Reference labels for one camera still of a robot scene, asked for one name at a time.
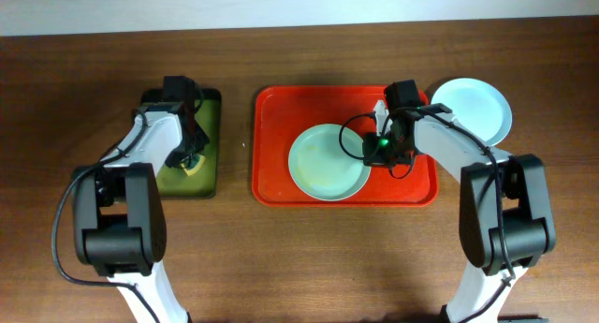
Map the green and yellow sponge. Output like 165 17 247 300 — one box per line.
180 154 206 176

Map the light blue plate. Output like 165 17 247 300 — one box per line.
431 78 513 146

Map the light green plate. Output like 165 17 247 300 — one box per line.
287 124 371 202

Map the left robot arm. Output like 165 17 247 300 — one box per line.
66 76 210 322

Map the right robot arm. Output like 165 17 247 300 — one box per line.
363 78 556 322

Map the black tray with green water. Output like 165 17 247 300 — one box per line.
143 89 221 198

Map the red plastic tray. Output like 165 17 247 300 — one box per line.
252 85 439 208

